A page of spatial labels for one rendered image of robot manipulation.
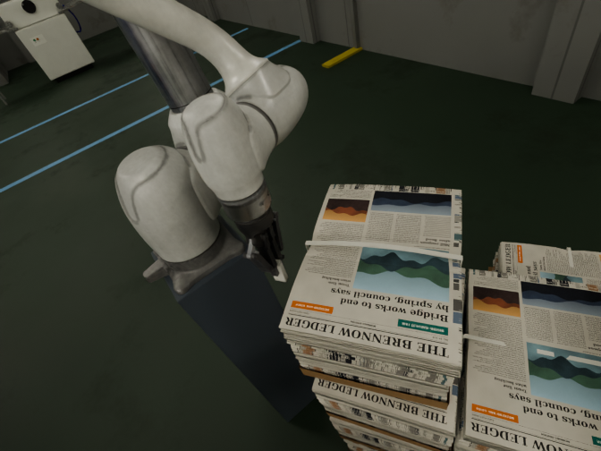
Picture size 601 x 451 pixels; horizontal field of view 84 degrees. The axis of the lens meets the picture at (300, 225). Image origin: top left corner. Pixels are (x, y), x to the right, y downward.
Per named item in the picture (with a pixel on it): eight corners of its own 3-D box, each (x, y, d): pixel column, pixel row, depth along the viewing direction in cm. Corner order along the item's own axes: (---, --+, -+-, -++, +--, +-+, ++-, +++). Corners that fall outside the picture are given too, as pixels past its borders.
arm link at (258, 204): (272, 169, 60) (280, 193, 65) (229, 167, 64) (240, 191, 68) (250, 204, 55) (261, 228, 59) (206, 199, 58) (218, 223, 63)
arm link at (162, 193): (141, 253, 78) (77, 180, 62) (190, 200, 88) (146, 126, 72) (191, 272, 70) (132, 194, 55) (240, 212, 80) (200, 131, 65)
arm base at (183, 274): (139, 261, 85) (127, 247, 81) (215, 213, 91) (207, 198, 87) (163, 308, 73) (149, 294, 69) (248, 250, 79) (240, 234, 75)
